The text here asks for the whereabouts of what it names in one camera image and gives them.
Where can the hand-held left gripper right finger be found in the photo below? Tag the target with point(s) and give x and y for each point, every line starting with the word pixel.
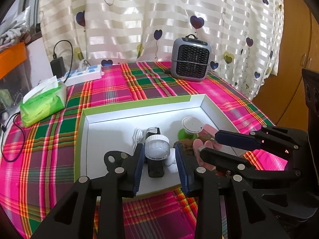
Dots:
pixel 183 171

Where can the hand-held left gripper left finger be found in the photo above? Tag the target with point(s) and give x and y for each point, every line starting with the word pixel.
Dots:
pixel 138 171

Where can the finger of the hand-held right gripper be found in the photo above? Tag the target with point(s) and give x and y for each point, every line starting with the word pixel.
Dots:
pixel 214 158
pixel 236 139

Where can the black rectangular device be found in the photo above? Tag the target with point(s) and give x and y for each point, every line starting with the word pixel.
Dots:
pixel 155 170

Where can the pink clip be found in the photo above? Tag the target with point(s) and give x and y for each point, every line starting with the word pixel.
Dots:
pixel 199 147

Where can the brown walnut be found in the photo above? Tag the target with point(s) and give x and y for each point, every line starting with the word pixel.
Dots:
pixel 187 147
pixel 203 138

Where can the pink plastic case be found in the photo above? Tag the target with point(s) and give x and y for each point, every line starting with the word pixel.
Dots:
pixel 208 131

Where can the white round container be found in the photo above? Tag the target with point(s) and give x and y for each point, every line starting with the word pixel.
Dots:
pixel 157 147

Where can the green and white cardboard box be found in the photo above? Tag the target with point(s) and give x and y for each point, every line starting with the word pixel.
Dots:
pixel 119 122

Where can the plaid tablecloth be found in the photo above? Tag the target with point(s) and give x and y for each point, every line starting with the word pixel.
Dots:
pixel 49 166

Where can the grey desktop heater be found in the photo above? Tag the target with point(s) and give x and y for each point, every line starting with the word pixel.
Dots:
pixel 190 59

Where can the wooden wardrobe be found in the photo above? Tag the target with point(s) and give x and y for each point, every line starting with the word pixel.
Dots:
pixel 294 54

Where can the white and blue power strip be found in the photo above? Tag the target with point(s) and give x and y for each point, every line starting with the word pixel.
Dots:
pixel 84 76

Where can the green tissue pack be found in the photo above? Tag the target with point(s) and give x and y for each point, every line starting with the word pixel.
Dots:
pixel 42 104

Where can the white power plug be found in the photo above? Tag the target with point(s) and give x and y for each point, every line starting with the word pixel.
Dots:
pixel 84 63

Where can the black charger adapter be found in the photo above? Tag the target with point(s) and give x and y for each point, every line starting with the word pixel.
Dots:
pixel 57 66

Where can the clear plastic bin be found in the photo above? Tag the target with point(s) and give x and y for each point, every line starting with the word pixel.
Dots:
pixel 15 87

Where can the striped heart print curtain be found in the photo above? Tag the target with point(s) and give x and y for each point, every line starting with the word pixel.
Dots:
pixel 149 17

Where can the orange tray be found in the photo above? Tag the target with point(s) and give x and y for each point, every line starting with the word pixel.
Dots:
pixel 12 59

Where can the white gloves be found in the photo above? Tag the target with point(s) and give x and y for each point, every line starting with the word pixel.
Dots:
pixel 12 31

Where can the window frame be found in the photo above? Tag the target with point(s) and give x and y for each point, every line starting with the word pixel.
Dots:
pixel 33 5

